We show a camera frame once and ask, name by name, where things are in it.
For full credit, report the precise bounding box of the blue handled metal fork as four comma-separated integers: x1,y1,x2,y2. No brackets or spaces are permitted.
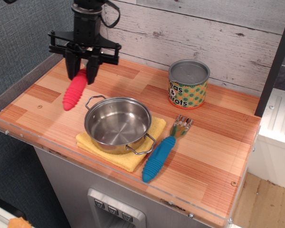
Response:
142,115,193,182

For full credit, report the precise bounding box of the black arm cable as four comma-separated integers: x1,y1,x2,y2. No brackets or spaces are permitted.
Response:
101,0,121,29

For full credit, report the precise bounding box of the orange object bottom left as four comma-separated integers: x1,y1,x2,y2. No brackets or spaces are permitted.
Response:
8,217,33,228

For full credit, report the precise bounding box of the white cabinet at right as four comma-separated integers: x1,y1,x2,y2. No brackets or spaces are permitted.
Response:
247,89,285,188

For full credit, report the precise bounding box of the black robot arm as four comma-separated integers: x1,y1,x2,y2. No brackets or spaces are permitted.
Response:
48,0,122,85

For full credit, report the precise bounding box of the dark vertical post right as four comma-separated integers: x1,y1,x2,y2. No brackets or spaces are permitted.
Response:
255,29,285,117

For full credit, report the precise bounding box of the grey toy fridge cabinet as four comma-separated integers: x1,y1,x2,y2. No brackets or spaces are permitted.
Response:
35,148,207,228

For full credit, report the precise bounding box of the yellow folded cloth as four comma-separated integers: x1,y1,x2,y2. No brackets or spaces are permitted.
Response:
76,117,166,172

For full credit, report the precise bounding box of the peas and carrots can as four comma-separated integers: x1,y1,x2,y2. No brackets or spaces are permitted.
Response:
168,59,210,110

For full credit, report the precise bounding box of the silver dispenser button panel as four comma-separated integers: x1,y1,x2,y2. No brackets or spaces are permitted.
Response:
87,188,146,228

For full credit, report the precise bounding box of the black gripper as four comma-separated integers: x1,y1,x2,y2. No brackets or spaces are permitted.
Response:
48,9,121,85

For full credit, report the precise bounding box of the stainless steel pot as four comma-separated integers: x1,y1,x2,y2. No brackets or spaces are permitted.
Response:
84,95,156,155

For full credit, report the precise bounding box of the red handled metal spoon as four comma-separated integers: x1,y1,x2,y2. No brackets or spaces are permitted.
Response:
63,68,87,111

